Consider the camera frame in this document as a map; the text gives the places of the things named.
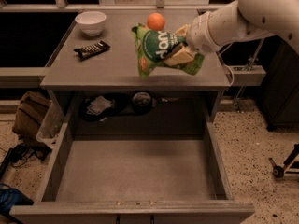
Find white power cable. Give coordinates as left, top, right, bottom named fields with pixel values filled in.
left=217, top=40, right=235, bottom=88

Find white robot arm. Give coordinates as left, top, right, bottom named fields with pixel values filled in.
left=164, top=0, right=299, bottom=66

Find dark chocolate bar wrapper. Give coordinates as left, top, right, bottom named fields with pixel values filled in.
left=74, top=41, right=110, bottom=61

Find small black pot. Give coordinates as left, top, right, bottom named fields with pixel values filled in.
left=132, top=91, right=153, bottom=115

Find grey cabinet counter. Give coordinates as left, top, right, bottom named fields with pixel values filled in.
left=39, top=8, right=232, bottom=124

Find open grey top drawer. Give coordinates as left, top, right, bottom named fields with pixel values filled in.
left=8, top=95, right=256, bottom=224

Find brown backpack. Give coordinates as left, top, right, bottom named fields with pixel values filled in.
left=12, top=91, right=51, bottom=148

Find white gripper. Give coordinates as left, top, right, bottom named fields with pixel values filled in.
left=163, top=11, right=231, bottom=66

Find black cables on floor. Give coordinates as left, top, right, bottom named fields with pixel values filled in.
left=0, top=143, right=52, bottom=181

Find clear plastic bin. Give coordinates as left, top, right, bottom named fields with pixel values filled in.
left=36, top=104, right=64, bottom=149

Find black wheeled stand leg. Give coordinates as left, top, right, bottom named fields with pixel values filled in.
left=269, top=144, right=299, bottom=178

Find green rice chip bag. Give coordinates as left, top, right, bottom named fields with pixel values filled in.
left=131, top=23, right=205, bottom=78

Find black pan with papers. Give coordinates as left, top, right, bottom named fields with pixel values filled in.
left=78, top=93, right=128, bottom=122

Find white ceramic bowl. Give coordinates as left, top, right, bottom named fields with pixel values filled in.
left=75, top=11, right=107, bottom=36

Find metal tripod pole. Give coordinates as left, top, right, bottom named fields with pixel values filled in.
left=233, top=38, right=265, bottom=112

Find orange fruit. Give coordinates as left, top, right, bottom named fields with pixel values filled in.
left=147, top=13, right=165, bottom=31

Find blue bag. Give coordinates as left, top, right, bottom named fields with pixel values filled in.
left=0, top=183, right=34, bottom=214

